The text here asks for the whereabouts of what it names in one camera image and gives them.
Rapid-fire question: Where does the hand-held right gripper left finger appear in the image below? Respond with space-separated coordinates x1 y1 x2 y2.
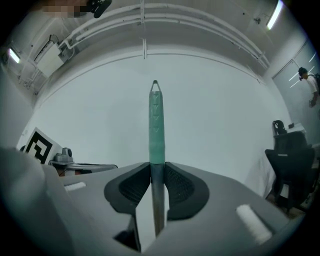
58 161 156 256

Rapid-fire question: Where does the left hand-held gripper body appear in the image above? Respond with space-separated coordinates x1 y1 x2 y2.
0 126 86 256

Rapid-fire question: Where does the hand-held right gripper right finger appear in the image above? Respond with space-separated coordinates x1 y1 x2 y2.
149 161 303 256

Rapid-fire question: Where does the grey broom with green grip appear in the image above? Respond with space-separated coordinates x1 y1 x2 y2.
148 79 167 238

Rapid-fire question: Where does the black office chair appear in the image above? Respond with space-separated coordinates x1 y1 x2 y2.
264 130 317 215
271 119 289 137

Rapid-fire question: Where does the white electrical box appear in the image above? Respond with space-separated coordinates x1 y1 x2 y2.
36 43 64 78

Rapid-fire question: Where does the long ceiling light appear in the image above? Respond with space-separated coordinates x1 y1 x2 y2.
265 0 284 30
7 47 21 65

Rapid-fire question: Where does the white table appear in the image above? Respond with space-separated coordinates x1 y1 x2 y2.
287 123 307 136

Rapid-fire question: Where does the white ceiling pipe run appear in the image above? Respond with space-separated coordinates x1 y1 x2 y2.
58 2 272 71

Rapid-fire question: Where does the black head-worn camera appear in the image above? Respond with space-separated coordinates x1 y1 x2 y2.
86 0 113 19

